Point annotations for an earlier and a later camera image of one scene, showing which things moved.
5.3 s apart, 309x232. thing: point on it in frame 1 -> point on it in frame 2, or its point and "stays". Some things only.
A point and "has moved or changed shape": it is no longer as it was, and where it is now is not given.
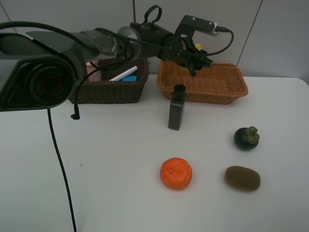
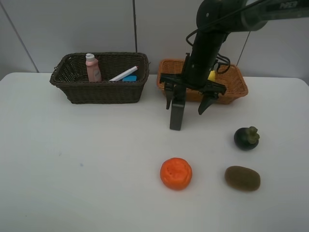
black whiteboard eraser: (130, 78) stays
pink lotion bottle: (96, 77) stays
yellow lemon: (198, 46) has moved or changed shape
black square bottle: (177, 107) stays
